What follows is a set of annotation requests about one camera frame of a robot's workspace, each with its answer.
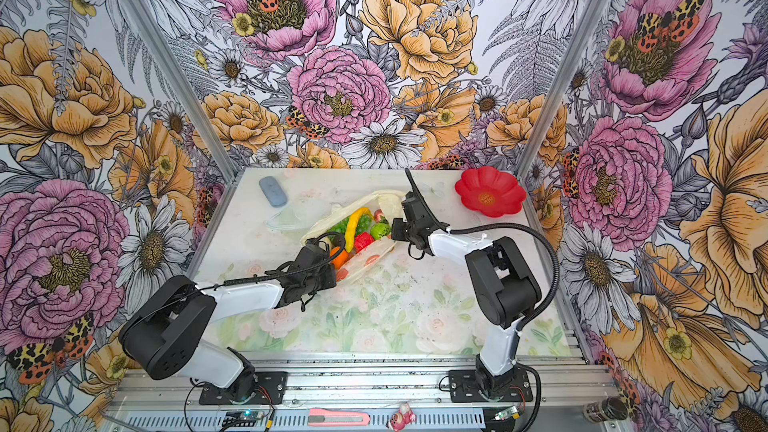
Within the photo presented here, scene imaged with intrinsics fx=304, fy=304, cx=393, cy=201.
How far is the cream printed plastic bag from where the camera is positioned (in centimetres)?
91

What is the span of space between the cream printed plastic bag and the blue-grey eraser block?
0.28 metres

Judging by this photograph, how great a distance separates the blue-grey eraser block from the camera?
3.73ft
